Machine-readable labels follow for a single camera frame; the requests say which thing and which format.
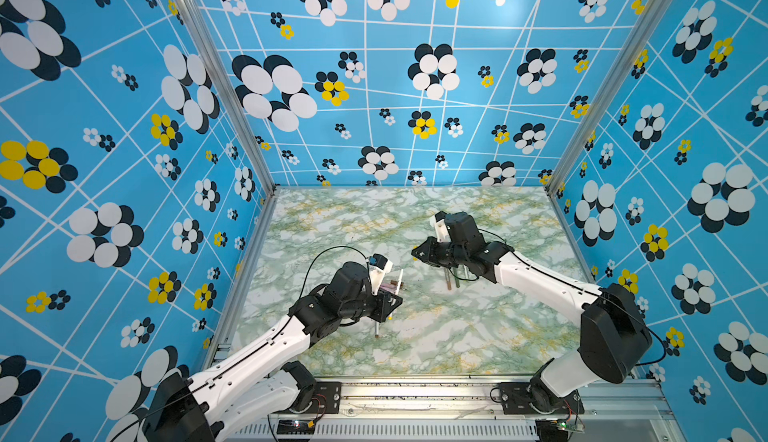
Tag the circuit board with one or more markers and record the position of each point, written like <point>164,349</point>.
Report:
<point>557,430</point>
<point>295,427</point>

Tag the corner aluminium post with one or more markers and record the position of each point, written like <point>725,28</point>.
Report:
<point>635,43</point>
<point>203,42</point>

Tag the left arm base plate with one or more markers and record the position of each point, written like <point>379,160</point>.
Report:
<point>322,398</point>

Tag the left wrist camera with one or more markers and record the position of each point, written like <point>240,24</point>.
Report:
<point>379,266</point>

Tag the right corner aluminium post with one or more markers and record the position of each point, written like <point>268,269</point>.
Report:
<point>635,43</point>

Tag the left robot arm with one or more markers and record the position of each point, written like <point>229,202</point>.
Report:
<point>263,377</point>

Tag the right circuit board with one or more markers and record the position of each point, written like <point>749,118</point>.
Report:
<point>557,430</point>

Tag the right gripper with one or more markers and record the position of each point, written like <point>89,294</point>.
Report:
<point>429,254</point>

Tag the white pen yellow tip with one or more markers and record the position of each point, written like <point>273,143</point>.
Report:
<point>398,285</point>

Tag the aluminium front rail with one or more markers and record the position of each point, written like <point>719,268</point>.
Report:
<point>461,409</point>

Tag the left circuit board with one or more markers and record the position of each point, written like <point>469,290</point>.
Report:
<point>295,427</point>

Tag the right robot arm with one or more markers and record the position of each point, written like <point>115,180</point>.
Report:
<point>613,335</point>

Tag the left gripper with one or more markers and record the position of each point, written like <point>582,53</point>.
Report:
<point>385,305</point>

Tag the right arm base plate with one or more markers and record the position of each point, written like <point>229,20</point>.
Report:
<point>515,398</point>

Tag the pink fountain pen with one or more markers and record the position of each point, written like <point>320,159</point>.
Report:
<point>387,288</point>

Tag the left corner aluminium post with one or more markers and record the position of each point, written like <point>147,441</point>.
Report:
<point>203,42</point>

